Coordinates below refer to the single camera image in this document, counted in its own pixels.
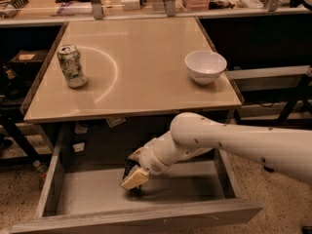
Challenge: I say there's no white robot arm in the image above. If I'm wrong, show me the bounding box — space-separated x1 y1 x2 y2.
121 113 312 190

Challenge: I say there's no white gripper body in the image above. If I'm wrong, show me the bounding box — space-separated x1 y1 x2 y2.
138 137 172 176

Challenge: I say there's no green white soda can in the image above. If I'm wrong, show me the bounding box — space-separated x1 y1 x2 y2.
57 45 87 89

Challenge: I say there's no dark box with label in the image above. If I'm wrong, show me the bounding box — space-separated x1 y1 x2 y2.
9 50 48 68

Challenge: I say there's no open grey wooden drawer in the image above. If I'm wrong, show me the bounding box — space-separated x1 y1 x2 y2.
12 124 262 234

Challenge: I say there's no white ceramic bowl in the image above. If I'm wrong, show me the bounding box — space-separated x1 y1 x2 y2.
184 50 227 85

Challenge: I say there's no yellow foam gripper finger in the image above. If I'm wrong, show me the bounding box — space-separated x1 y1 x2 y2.
121 166 149 190
129 147 143 162

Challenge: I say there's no blue rxbar wrapper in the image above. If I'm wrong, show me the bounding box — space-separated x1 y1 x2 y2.
123 159 140 195

